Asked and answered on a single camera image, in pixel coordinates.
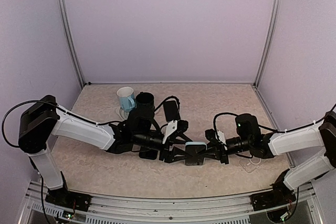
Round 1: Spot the black phone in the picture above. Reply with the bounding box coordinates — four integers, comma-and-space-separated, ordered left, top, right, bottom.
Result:
185, 146, 206, 166
163, 100, 181, 122

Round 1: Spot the front aluminium rail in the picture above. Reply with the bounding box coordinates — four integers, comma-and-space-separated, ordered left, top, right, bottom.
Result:
15, 183, 324, 223

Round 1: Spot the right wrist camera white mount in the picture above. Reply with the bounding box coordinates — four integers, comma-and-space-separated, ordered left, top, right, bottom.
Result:
216, 130, 226, 146

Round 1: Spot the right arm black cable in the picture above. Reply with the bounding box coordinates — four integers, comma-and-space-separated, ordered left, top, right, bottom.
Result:
212, 103, 336, 134

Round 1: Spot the clear magsafe phone case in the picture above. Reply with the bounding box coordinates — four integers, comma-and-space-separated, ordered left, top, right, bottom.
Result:
239, 157, 262, 174

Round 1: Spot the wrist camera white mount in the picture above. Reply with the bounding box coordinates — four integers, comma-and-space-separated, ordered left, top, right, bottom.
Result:
216, 130, 226, 146
162, 120, 178, 144

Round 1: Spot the dark green ceramic mug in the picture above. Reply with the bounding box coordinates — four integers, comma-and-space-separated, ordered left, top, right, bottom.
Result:
135, 92, 155, 111

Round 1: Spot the white grey ringed plate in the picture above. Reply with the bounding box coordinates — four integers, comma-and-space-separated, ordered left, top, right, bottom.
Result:
115, 107, 130, 120

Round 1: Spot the aluminium frame post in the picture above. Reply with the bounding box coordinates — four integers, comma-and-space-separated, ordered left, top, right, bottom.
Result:
57, 0, 86, 88
253, 0, 286, 88

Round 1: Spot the light blue ceramic mug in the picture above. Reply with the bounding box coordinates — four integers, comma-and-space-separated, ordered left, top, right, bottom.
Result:
117, 87, 136, 112

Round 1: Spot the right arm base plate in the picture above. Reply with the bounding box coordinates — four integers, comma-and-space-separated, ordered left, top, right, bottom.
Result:
250, 190, 296, 211

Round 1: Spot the black phone case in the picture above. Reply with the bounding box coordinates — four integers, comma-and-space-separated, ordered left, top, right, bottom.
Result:
139, 150, 158, 160

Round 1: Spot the right aluminium frame post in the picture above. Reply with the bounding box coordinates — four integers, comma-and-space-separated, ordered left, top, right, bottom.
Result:
253, 0, 286, 88

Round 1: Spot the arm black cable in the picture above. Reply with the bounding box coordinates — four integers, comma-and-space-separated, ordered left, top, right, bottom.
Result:
1, 100, 57, 148
212, 103, 336, 134

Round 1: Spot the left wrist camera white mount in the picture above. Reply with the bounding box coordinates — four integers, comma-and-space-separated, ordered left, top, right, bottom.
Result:
162, 120, 178, 144

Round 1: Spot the left aluminium frame post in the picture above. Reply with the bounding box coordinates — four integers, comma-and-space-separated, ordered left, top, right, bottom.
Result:
57, 0, 86, 88

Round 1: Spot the light blue phone case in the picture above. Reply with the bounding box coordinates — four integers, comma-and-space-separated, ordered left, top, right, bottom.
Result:
184, 142, 207, 167

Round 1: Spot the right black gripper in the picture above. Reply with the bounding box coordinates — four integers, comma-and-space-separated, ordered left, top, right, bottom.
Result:
199, 135, 252, 164

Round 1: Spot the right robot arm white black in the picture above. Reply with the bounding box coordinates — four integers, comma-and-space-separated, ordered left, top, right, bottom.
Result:
198, 111, 335, 205

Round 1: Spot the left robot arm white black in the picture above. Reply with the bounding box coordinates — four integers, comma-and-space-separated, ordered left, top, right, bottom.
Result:
18, 95, 191, 206

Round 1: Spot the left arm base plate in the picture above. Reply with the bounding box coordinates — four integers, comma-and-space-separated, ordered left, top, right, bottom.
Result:
45, 190, 92, 212

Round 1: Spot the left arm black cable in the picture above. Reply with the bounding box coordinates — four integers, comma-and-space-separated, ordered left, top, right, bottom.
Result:
1, 100, 57, 148

